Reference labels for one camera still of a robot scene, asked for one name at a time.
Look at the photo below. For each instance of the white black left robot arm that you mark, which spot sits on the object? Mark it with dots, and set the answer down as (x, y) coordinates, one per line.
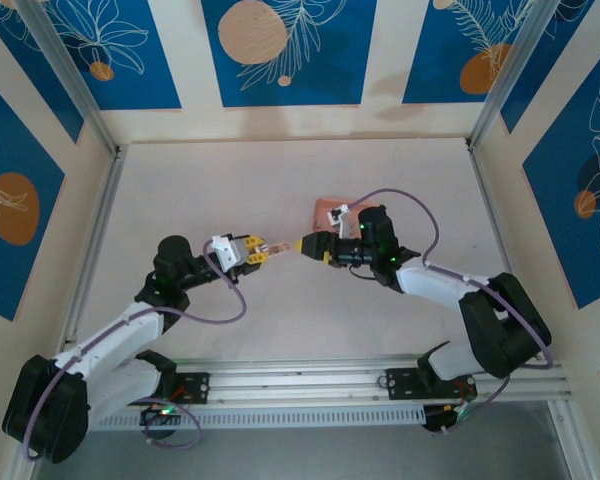
(120, 330)

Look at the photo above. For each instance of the small circuit board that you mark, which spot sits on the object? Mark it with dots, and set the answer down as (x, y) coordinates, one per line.
(445, 417)
(160, 416)

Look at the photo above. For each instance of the aluminium table side rail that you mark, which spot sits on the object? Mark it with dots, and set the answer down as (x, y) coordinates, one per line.
(97, 240)
(490, 210)

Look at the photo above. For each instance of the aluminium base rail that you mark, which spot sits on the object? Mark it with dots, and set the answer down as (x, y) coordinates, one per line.
(300, 380)

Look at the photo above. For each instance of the blue floral wall panel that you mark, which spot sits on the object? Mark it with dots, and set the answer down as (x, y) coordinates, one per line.
(30, 85)
(150, 75)
(555, 225)
(545, 85)
(430, 75)
(330, 75)
(0, 270)

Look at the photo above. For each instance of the aluminium frame post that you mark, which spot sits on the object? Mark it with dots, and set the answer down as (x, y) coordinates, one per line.
(65, 65)
(510, 65)

